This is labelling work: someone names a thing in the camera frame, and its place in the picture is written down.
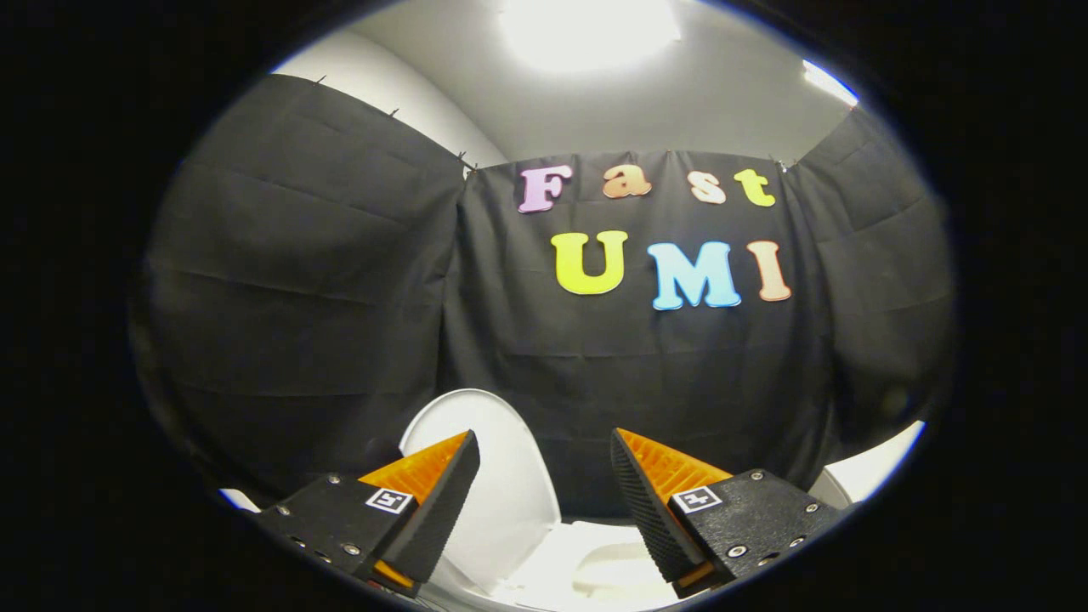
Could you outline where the black backdrop cloth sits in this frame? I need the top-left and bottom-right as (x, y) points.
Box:
(132, 72), (957, 519)

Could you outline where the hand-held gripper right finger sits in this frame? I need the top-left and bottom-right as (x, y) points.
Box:
(609, 428), (842, 600)

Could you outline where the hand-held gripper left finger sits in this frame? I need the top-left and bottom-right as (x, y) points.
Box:
(255, 429), (482, 598)

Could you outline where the white cabinet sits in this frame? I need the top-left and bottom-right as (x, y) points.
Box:
(807, 421), (926, 511)

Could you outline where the small ceiling light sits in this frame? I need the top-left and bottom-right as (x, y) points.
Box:
(802, 59), (859, 107)

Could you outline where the large ceiling light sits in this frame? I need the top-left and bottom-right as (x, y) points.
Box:
(497, 0), (683, 73)

